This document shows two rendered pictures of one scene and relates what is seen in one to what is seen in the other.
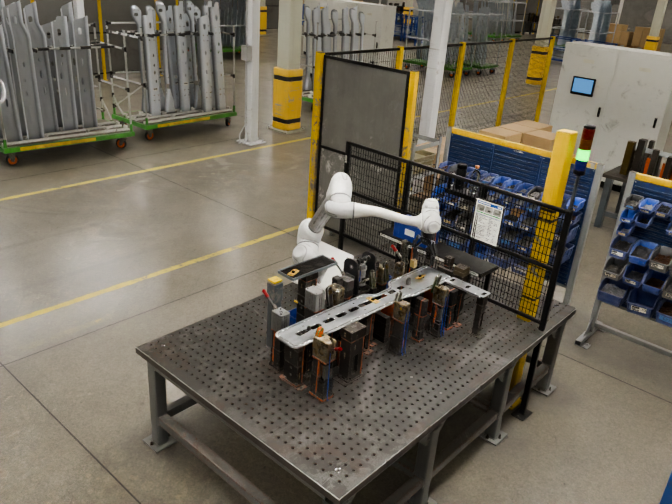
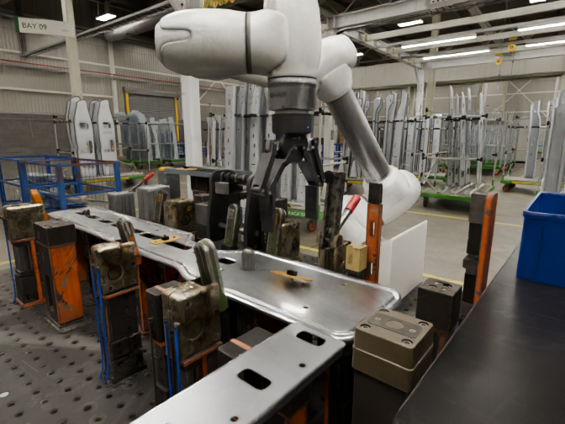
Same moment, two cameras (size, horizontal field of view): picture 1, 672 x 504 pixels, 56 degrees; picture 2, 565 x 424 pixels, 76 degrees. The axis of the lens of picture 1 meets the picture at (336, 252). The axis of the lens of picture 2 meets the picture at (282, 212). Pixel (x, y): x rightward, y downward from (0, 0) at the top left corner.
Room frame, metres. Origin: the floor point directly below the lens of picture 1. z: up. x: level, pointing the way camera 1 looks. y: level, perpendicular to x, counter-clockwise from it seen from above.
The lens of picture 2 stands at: (3.64, -1.26, 1.30)
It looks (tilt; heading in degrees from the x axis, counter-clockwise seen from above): 12 degrees down; 87
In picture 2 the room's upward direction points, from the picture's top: straight up
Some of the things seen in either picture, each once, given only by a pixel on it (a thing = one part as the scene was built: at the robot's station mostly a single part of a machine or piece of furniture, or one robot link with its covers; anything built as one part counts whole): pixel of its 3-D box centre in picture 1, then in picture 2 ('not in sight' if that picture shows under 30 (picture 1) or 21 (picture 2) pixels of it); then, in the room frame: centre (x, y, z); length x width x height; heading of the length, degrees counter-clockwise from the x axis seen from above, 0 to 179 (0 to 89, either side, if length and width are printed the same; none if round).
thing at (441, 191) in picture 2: not in sight; (462, 157); (7.38, 5.57, 0.88); 1.91 x 1.00 x 1.76; 51
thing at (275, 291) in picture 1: (273, 315); (171, 221); (3.21, 0.34, 0.92); 0.08 x 0.08 x 0.44; 47
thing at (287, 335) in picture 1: (371, 302); (159, 241); (3.33, -0.24, 1.00); 1.38 x 0.22 x 0.02; 137
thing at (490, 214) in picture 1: (487, 221); not in sight; (4.02, -1.01, 1.30); 0.23 x 0.02 x 0.31; 47
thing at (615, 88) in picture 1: (612, 102); not in sight; (9.63, -3.95, 1.22); 1.60 x 0.54 x 2.45; 50
